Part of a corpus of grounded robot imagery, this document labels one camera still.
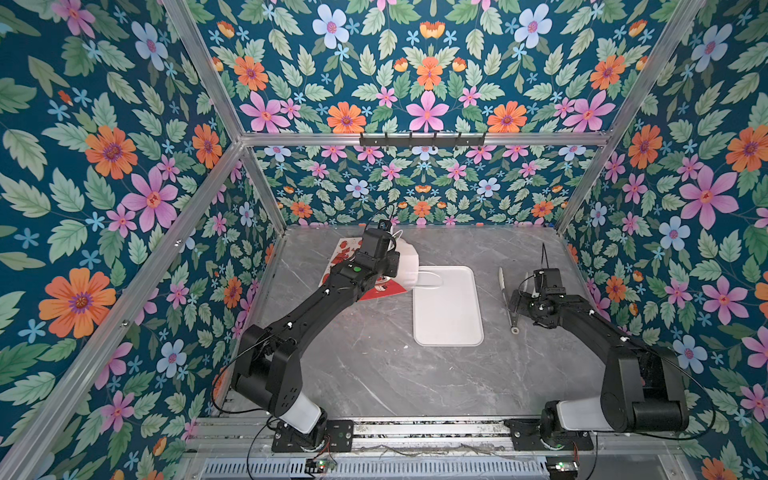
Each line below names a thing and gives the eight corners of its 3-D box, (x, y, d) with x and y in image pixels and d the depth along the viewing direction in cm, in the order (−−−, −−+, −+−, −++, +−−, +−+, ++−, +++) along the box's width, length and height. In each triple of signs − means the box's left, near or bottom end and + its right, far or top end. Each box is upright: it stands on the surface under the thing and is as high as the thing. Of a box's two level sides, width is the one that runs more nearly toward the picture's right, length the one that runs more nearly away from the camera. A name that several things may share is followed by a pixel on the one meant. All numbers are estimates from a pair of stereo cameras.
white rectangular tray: (413, 346, 91) (414, 341, 88) (412, 272, 109) (412, 265, 106) (484, 346, 91) (487, 341, 88) (471, 272, 109) (473, 265, 106)
